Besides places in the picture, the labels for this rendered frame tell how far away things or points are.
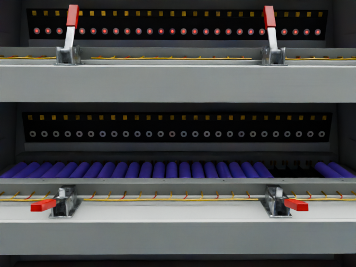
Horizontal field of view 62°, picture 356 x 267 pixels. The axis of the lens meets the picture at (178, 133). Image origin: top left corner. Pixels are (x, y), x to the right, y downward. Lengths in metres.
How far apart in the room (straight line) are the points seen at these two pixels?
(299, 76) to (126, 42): 0.31
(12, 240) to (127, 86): 0.23
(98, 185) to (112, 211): 0.04
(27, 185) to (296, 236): 0.35
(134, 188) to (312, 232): 0.23
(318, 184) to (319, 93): 0.12
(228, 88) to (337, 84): 0.14
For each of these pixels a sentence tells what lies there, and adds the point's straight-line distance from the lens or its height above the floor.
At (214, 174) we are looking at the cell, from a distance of 0.44.
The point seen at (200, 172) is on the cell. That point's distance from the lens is 0.45.
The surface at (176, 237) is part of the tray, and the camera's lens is 0.38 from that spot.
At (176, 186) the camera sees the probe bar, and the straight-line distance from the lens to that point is 0.41.
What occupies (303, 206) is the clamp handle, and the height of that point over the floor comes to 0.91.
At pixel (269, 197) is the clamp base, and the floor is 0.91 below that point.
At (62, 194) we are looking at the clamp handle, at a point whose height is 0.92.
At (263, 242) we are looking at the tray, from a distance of 0.40.
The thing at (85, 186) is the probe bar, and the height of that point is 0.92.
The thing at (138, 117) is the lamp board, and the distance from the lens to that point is 0.52.
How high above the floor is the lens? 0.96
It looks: 5 degrees up
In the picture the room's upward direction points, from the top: straight up
